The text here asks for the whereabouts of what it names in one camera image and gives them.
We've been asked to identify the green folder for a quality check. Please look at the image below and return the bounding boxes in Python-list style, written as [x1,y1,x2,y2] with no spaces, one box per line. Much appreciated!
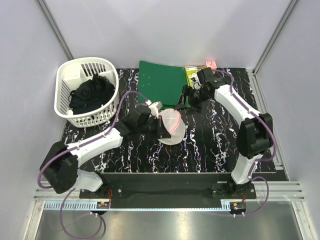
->
[138,60,187,108]

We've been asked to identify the black marbled table mat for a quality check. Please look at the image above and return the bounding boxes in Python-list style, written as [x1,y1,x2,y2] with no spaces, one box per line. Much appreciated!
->
[51,67,277,174]

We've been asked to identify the white mesh laundry bag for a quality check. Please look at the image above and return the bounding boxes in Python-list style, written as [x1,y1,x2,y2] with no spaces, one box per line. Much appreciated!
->
[159,108,186,146]

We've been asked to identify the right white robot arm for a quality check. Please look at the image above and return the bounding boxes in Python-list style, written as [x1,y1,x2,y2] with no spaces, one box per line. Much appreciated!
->
[175,67,278,199]

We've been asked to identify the black clothes in basket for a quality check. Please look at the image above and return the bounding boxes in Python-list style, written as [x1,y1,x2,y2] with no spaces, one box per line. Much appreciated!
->
[69,74,115,115]

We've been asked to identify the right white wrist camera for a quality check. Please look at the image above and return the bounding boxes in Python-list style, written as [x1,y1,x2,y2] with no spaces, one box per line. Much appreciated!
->
[190,74,200,90]

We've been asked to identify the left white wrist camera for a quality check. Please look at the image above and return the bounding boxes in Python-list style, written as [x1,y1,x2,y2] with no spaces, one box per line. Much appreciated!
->
[145,99,163,119]

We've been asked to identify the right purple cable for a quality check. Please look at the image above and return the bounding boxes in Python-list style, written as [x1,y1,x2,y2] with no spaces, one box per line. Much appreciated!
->
[214,69,277,218]

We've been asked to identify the pink small box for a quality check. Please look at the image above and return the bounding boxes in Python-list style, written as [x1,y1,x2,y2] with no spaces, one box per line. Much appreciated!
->
[205,60,217,71]

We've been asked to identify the black mounting base plate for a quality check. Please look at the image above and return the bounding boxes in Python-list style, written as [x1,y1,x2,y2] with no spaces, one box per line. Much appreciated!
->
[78,172,258,210]

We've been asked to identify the green book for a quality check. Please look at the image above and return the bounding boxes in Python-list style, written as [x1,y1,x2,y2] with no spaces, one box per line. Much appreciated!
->
[184,65,206,87]

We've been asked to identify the white cable duct rail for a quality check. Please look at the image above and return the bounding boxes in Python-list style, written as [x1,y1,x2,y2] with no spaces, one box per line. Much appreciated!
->
[44,200,111,211]

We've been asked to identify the purple cable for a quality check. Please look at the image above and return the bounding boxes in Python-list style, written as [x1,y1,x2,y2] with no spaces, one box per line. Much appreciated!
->
[37,90,153,238]
[214,69,277,218]

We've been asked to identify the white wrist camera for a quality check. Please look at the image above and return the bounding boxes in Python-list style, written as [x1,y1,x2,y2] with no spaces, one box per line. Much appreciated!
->
[190,74,200,90]
[145,99,163,119]

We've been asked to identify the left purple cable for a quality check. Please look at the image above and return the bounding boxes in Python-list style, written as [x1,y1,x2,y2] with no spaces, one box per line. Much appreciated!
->
[37,90,153,238]

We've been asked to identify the white plastic laundry basket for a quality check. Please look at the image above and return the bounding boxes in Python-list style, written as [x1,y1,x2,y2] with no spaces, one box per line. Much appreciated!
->
[53,57,119,128]

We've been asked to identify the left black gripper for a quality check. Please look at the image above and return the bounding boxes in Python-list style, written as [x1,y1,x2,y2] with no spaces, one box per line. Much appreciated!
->
[137,115,172,140]

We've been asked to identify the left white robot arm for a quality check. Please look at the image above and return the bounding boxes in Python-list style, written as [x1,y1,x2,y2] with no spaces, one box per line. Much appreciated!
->
[40,106,171,198]

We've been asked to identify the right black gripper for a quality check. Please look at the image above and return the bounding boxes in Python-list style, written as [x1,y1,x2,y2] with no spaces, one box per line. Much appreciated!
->
[174,84,211,117]

